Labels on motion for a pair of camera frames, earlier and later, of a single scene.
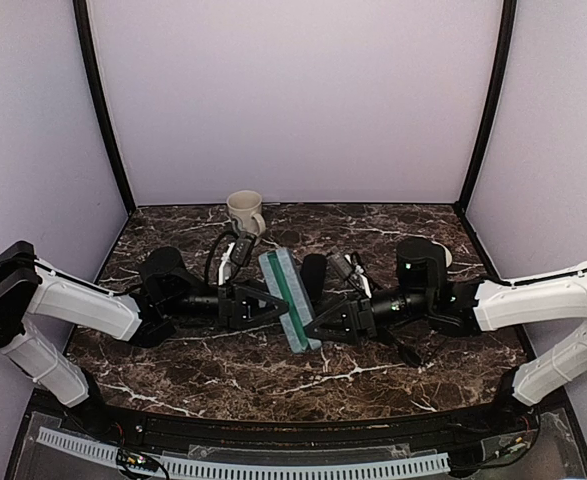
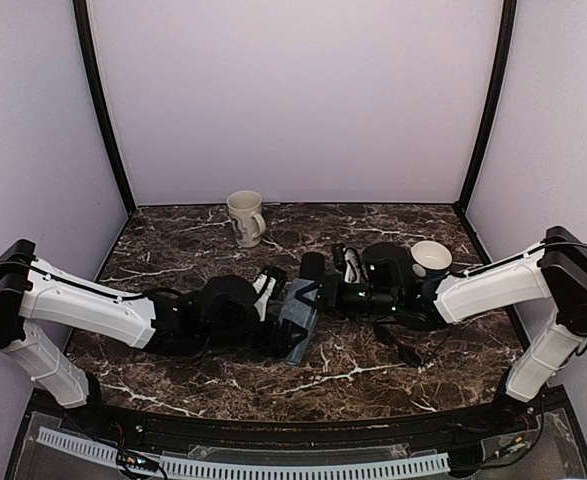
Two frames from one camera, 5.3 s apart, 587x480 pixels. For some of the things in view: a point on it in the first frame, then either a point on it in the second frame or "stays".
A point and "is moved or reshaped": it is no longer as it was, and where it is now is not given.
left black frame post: x=81 y=9 stays
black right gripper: x=358 y=320 -> x=329 y=296
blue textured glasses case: x=282 y=273 is moved or reshaped
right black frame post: x=498 y=82 stays
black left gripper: x=234 y=308 -> x=275 y=344
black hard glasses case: x=313 y=274 stays
